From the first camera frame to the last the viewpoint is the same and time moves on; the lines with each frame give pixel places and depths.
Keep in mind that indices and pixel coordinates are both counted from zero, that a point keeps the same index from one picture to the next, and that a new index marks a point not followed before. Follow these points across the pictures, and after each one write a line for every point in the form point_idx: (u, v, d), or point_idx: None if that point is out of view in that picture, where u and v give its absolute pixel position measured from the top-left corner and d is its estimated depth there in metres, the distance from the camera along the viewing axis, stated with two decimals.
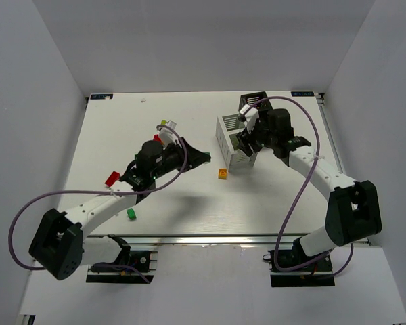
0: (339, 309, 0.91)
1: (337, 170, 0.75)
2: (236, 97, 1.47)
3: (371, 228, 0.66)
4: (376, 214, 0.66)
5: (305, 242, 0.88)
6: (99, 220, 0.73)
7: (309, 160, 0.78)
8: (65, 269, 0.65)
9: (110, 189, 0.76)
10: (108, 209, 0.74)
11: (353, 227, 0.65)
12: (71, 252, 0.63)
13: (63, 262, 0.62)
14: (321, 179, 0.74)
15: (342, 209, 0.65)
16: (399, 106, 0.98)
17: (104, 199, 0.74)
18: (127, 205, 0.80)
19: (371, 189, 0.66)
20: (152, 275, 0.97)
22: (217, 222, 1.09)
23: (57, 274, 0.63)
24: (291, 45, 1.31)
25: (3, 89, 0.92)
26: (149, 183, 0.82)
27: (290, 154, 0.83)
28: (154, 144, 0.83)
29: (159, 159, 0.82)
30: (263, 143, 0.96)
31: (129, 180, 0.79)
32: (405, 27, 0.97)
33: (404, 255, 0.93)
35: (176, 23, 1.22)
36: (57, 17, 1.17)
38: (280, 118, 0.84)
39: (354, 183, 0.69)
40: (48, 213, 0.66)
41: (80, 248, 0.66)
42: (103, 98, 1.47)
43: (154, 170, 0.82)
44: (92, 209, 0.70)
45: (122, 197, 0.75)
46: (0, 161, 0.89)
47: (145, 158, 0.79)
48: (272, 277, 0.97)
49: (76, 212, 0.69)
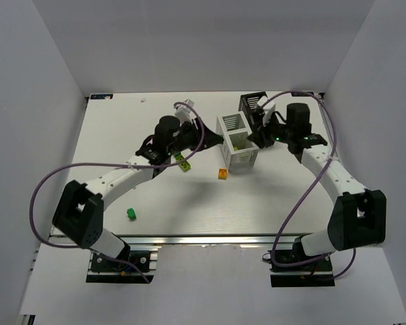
0: (339, 309, 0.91)
1: (348, 175, 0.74)
2: (236, 97, 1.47)
3: (373, 237, 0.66)
4: (379, 223, 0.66)
5: (306, 241, 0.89)
6: (117, 192, 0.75)
7: (322, 160, 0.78)
8: (88, 239, 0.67)
9: (128, 163, 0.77)
10: (126, 182, 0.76)
11: (354, 233, 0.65)
12: (93, 221, 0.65)
13: (86, 230, 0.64)
14: (331, 183, 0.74)
15: (348, 216, 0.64)
16: (399, 106, 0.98)
17: (122, 172, 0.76)
18: (144, 179, 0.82)
19: (380, 200, 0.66)
20: (152, 275, 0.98)
22: (217, 222, 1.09)
23: (80, 243, 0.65)
24: (291, 45, 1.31)
25: (3, 89, 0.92)
26: (165, 159, 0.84)
27: (304, 150, 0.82)
28: (171, 119, 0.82)
29: (176, 133, 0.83)
30: (277, 138, 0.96)
31: (145, 155, 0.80)
32: None
33: (404, 255, 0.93)
35: (176, 23, 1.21)
36: (57, 17, 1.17)
38: (299, 112, 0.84)
39: (365, 191, 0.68)
40: (70, 184, 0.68)
41: (101, 219, 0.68)
42: (103, 98, 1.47)
43: (170, 145, 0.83)
44: (111, 181, 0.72)
45: (139, 170, 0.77)
46: (0, 162, 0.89)
47: (163, 131, 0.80)
48: (271, 277, 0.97)
49: (96, 185, 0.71)
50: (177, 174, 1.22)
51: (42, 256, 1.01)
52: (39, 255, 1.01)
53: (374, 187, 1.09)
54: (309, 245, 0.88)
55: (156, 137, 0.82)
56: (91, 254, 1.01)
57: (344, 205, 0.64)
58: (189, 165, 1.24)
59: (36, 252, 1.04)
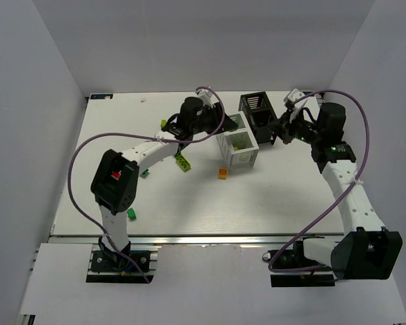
0: (339, 309, 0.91)
1: (369, 205, 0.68)
2: (236, 97, 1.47)
3: (377, 275, 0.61)
4: (389, 265, 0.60)
5: (308, 245, 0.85)
6: (147, 164, 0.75)
7: (344, 180, 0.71)
8: (124, 203, 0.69)
9: (156, 137, 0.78)
10: (155, 154, 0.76)
11: (358, 270, 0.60)
12: (128, 186, 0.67)
13: (124, 195, 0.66)
14: (347, 210, 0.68)
15: (355, 252, 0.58)
16: (400, 106, 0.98)
17: (152, 144, 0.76)
18: (170, 152, 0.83)
19: (396, 242, 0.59)
20: (152, 275, 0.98)
22: (217, 223, 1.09)
23: (117, 206, 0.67)
24: (291, 45, 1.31)
25: (3, 89, 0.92)
26: (188, 136, 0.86)
27: (327, 164, 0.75)
28: (194, 99, 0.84)
29: (199, 112, 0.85)
30: (304, 139, 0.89)
31: (170, 131, 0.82)
32: None
33: (404, 255, 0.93)
35: (176, 23, 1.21)
36: (57, 17, 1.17)
38: (332, 118, 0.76)
39: (381, 229, 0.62)
40: (107, 152, 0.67)
41: (136, 184, 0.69)
42: (103, 98, 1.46)
43: (195, 122, 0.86)
44: (144, 152, 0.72)
45: (167, 144, 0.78)
46: (0, 162, 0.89)
47: (188, 108, 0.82)
48: (272, 277, 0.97)
49: (130, 154, 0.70)
50: (177, 173, 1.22)
51: (42, 256, 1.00)
52: (39, 255, 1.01)
53: (374, 187, 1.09)
54: (310, 251, 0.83)
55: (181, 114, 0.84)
56: (91, 254, 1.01)
57: (353, 242, 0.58)
58: (189, 165, 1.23)
59: (36, 252, 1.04)
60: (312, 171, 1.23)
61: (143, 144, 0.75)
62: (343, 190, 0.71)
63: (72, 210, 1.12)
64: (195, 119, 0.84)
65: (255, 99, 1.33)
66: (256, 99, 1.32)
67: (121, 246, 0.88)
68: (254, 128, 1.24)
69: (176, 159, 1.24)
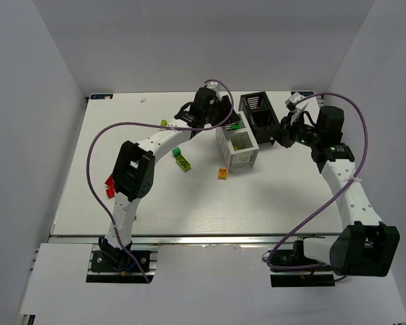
0: (340, 311, 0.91)
1: (367, 201, 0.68)
2: (236, 97, 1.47)
3: (374, 272, 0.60)
4: (388, 263, 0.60)
5: (308, 244, 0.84)
6: (162, 152, 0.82)
7: (344, 178, 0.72)
8: (143, 189, 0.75)
9: (170, 126, 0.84)
10: (170, 142, 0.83)
11: (355, 265, 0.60)
12: (146, 175, 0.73)
13: (142, 182, 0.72)
14: (346, 206, 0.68)
15: (352, 248, 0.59)
16: (399, 105, 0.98)
17: (166, 133, 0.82)
18: (182, 141, 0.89)
19: (394, 237, 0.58)
20: (152, 275, 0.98)
22: (217, 222, 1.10)
23: (137, 193, 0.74)
24: (291, 45, 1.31)
25: (3, 89, 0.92)
26: (200, 123, 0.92)
27: (327, 163, 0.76)
28: (207, 89, 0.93)
29: (212, 101, 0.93)
30: (304, 141, 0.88)
31: (183, 118, 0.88)
32: None
33: (404, 255, 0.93)
35: (176, 22, 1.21)
36: (57, 17, 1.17)
38: (331, 118, 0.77)
39: (379, 225, 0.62)
40: (124, 143, 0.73)
41: (152, 172, 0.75)
42: (103, 98, 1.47)
43: (206, 112, 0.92)
44: (159, 141, 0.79)
45: (180, 133, 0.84)
46: (0, 162, 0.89)
47: (202, 97, 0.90)
48: (271, 277, 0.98)
49: (146, 144, 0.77)
50: (177, 173, 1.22)
51: (42, 256, 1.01)
52: (39, 254, 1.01)
53: (373, 187, 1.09)
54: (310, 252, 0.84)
55: (194, 103, 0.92)
56: (91, 254, 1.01)
57: (351, 236, 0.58)
58: (189, 165, 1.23)
59: (36, 252, 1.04)
60: (312, 171, 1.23)
61: (157, 133, 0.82)
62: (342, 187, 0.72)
63: (72, 210, 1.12)
64: (208, 107, 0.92)
65: (255, 99, 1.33)
66: (257, 99, 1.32)
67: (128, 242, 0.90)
68: (254, 128, 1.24)
69: (176, 160, 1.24)
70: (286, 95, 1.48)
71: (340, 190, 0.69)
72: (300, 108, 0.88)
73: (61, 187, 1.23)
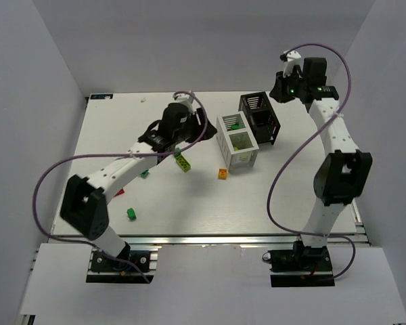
0: (339, 311, 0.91)
1: (347, 133, 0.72)
2: (236, 97, 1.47)
3: (351, 193, 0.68)
4: (361, 183, 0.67)
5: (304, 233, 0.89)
6: (120, 184, 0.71)
7: (328, 115, 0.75)
8: (95, 228, 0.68)
9: (130, 152, 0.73)
10: (129, 172, 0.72)
11: (333, 188, 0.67)
12: (97, 214, 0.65)
13: (92, 221, 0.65)
14: (328, 138, 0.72)
15: (331, 171, 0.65)
16: (398, 105, 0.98)
17: (124, 162, 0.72)
18: (147, 166, 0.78)
19: (368, 162, 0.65)
20: (152, 275, 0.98)
22: (217, 222, 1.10)
23: (88, 233, 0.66)
24: (291, 45, 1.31)
25: (3, 89, 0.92)
26: (170, 145, 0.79)
27: (313, 101, 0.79)
28: (178, 105, 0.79)
29: (184, 120, 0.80)
30: (293, 91, 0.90)
31: (149, 141, 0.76)
32: (405, 28, 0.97)
33: (404, 255, 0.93)
35: (176, 22, 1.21)
36: (57, 17, 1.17)
38: (314, 62, 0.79)
39: (356, 152, 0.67)
40: (72, 179, 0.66)
41: (106, 209, 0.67)
42: (103, 98, 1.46)
43: (177, 131, 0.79)
44: (113, 173, 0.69)
45: (143, 159, 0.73)
46: (0, 162, 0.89)
47: (171, 116, 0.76)
48: (271, 277, 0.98)
49: (98, 178, 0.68)
50: (177, 173, 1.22)
51: (42, 256, 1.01)
52: (39, 254, 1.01)
53: (373, 187, 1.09)
54: (311, 238, 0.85)
55: (162, 122, 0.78)
56: (91, 254, 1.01)
57: (331, 162, 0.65)
58: (189, 165, 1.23)
59: (36, 252, 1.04)
60: (312, 171, 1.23)
61: (113, 163, 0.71)
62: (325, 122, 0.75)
63: None
64: (178, 127, 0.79)
65: (255, 99, 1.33)
66: (257, 99, 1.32)
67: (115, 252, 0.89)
68: (254, 128, 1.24)
69: (176, 160, 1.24)
70: None
71: (324, 124, 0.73)
72: (292, 59, 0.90)
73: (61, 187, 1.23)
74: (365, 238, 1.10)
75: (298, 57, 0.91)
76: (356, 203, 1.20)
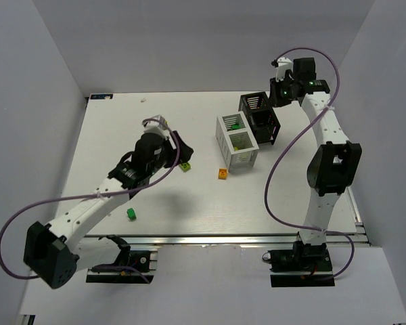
0: (339, 311, 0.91)
1: (338, 126, 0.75)
2: (236, 97, 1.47)
3: (344, 183, 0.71)
4: (352, 172, 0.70)
5: (303, 231, 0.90)
6: (86, 227, 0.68)
7: (320, 107, 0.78)
8: (60, 277, 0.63)
9: (97, 191, 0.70)
10: (96, 214, 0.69)
11: (326, 178, 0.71)
12: (59, 265, 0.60)
13: (54, 273, 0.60)
14: (320, 131, 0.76)
15: (323, 162, 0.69)
16: (398, 105, 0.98)
17: (91, 204, 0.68)
18: (118, 204, 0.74)
19: (358, 152, 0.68)
20: (152, 275, 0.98)
22: (217, 222, 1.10)
23: (51, 284, 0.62)
24: (291, 45, 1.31)
25: (3, 89, 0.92)
26: (143, 177, 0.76)
27: (305, 95, 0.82)
28: (153, 135, 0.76)
29: (158, 151, 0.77)
30: (286, 93, 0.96)
31: (120, 177, 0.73)
32: (404, 27, 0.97)
33: (404, 255, 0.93)
35: (176, 22, 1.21)
36: (57, 17, 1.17)
38: (302, 61, 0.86)
39: (346, 142, 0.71)
40: (32, 227, 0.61)
41: (70, 257, 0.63)
42: (103, 98, 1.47)
43: (151, 163, 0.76)
44: (77, 219, 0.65)
45: (111, 198, 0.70)
46: None
47: (144, 147, 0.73)
48: (272, 277, 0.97)
49: (61, 225, 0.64)
50: (177, 174, 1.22)
51: None
52: None
53: (373, 187, 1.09)
54: (310, 233, 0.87)
55: (136, 154, 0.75)
56: None
57: (323, 152, 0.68)
58: (189, 165, 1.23)
59: None
60: None
61: (78, 206, 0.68)
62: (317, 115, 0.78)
63: None
64: (152, 160, 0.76)
65: (255, 99, 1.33)
66: (257, 99, 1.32)
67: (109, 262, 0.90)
68: (254, 128, 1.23)
69: None
70: None
71: (316, 117, 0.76)
72: (283, 63, 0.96)
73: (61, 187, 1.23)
74: (365, 238, 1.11)
75: (289, 62, 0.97)
76: (356, 203, 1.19)
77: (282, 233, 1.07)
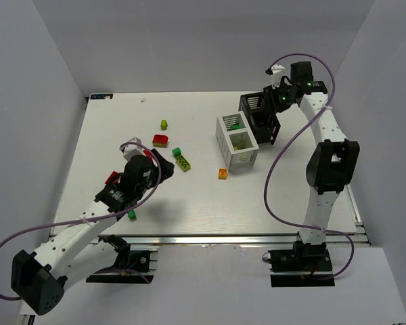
0: (340, 311, 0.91)
1: (337, 124, 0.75)
2: (236, 97, 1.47)
3: (342, 181, 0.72)
4: (351, 169, 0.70)
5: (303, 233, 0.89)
6: (74, 253, 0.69)
7: (317, 107, 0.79)
8: (47, 305, 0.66)
9: (82, 217, 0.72)
10: (82, 240, 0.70)
11: (325, 176, 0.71)
12: (44, 294, 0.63)
13: (39, 302, 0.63)
14: (319, 130, 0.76)
15: (322, 160, 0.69)
16: (398, 105, 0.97)
17: (77, 229, 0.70)
18: (105, 227, 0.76)
19: (356, 149, 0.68)
20: (152, 275, 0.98)
22: (217, 222, 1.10)
23: (38, 311, 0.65)
24: (291, 45, 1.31)
25: (3, 90, 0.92)
26: (132, 200, 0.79)
27: (304, 96, 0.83)
28: (142, 158, 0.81)
29: (147, 173, 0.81)
30: (285, 97, 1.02)
31: (107, 199, 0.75)
32: (404, 26, 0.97)
33: (404, 256, 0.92)
35: (175, 23, 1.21)
36: (57, 17, 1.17)
38: (300, 63, 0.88)
39: (344, 140, 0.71)
40: (19, 254, 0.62)
41: (57, 285, 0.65)
42: (103, 98, 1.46)
43: (139, 186, 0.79)
44: (63, 246, 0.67)
45: (97, 223, 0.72)
46: (0, 161, 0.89)
47: (133, 170, 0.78)
48: (271, 277, 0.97)
49: (46, 253, 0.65)
50: (177, 173, 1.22)
51: None
52: None
53: (373, 187, 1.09)
54: (310, 233, 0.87)
55: (124, 176, 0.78)
56: None
57: (321, 152, 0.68)
58: (189, 165, 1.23)
59: None
60: None
61: (65, 232, 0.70)
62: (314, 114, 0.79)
63: (74, 210, 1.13)
64: (141, 181, 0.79)
65: (255, 99, 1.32)
66: (256, 99, 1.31)
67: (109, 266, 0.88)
68: (254, 128, 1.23)
69: (176, 159, 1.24)
70: None
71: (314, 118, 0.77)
72: (278, 70, 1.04)
73: (61, 187, 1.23)
74: (365, 238, 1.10)
75: (283, 68, 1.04)
76: (356, 203, 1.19)
77: (282, 233, 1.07)
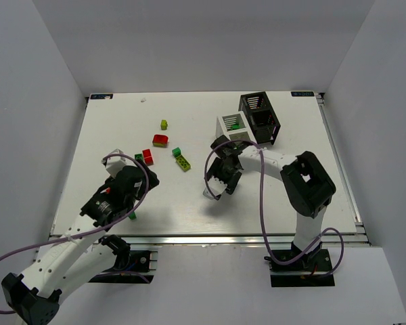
0: (339, 311, 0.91)
1: (281, 153, 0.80)
2: (236, 97, 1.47)
3: (328, 190, 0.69)
4: (326, 175, 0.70)
5: (304, 242, 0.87)
6: (63, 271, 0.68)
7: (256, 155, 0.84)
8: (42, 319, 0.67)
9: (66, 234, 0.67)
10: (69, 258, 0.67)
11: (313, 195, 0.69)
12: (34, 314, 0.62)
13: (31, 321, 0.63)
14: (271, 166, 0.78)
15: (296, 183, 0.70)
16: (398, 105, 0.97)
17: (63, 247, 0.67)
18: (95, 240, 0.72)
19: (310, 156, 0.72)
20: (152, 275, 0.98)
22: (216, 222, 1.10)
23: None
24: (291, 45, 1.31)
25: (3, 90, 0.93)
26: (120, 210, 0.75)
27: (239, 158, 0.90)
28: (132, 168, 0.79)
29: (138, 183, 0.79)
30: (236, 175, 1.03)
31: (94, 210, 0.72)
32: (404, 26, 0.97)
33: (404, 255, 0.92)
35: (176, 24, 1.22)
36: (57, 17, 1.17)
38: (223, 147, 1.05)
39: (297, 157, 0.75)
40: (5, 278, 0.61)
41: (47, 304, 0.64)
42: (103, 98, 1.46)
43: (128, 196, 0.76)
44: (49, 267, 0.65)
45: (83, 238, 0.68)
46: (1, 161, 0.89)
47: (124, 179, 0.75)
48: (272, 277, 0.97)
49: (33, 275, 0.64)
50: (177, 173, 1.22)
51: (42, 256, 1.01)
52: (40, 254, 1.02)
53: (373, 187, 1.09)
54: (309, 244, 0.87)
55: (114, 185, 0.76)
56: None
57: (288, 177, 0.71)
58: (189, 165, 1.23)
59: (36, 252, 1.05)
60: None
61: (51, 250, 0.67)
62: (260, 162, 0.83)
63: (74, 210, 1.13)
64: (131, 191, 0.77)
65: (255, 99, 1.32)
66: (256, 99, 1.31)
67: (109, 267, 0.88)
68: (254, 128, 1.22)
69: (176, 160, 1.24)
70: (286, 96, 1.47)
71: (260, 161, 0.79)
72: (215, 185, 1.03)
73: (61, 187, 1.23)
74: (365, 238, 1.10)
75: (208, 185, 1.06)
76: (355, 202, 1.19)
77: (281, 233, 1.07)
